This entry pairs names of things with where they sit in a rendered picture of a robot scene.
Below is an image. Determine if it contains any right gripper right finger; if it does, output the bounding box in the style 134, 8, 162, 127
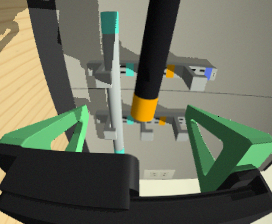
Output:
185, 105, 272, 193

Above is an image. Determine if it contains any black bar with yellow end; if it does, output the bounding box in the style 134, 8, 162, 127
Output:
130, 0, 180, 122

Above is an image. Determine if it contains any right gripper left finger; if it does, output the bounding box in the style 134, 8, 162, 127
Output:
0, 105, 89, 152

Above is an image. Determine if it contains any grey metal bar with teal ends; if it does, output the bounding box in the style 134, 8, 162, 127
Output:
100, 11, 124, 153

